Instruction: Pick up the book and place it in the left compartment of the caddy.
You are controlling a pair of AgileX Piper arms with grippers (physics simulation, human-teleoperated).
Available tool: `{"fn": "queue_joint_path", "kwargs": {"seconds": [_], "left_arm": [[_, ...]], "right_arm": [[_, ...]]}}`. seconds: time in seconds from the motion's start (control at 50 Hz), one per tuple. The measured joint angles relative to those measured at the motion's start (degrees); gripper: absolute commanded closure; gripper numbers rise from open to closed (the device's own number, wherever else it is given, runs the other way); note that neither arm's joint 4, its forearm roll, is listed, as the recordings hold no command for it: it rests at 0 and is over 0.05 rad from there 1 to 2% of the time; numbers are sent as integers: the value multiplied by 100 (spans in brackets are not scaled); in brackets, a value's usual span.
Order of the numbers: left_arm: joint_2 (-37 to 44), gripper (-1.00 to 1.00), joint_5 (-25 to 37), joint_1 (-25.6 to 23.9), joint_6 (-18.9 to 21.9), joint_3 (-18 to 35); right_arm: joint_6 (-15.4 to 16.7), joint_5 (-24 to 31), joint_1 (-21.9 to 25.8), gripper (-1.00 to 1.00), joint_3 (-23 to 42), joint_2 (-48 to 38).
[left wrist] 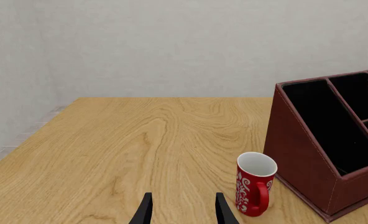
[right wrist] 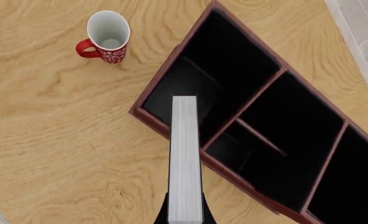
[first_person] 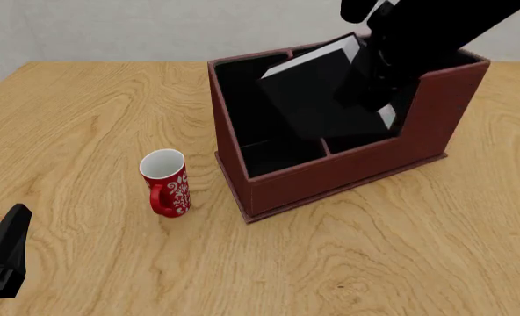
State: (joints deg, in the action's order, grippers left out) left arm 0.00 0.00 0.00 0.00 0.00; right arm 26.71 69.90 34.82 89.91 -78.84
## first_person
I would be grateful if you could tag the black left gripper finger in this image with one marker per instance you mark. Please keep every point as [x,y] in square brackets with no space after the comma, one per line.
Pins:
[9,240]

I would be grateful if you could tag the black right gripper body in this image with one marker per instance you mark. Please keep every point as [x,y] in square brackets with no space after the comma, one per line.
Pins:
[396,66]

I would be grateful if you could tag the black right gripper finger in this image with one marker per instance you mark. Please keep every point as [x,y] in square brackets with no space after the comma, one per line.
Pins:
[358,85]

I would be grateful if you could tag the red-brown desk caddy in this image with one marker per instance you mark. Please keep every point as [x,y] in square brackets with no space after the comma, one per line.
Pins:
[330,177]

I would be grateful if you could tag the black book with white pages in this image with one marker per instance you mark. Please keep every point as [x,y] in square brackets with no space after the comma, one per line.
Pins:
[306,95]

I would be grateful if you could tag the red mug with white pattern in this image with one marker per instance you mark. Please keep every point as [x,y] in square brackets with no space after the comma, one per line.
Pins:
[172,189]

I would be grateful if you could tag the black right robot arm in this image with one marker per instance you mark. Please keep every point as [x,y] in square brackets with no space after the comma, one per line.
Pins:
[453,19]

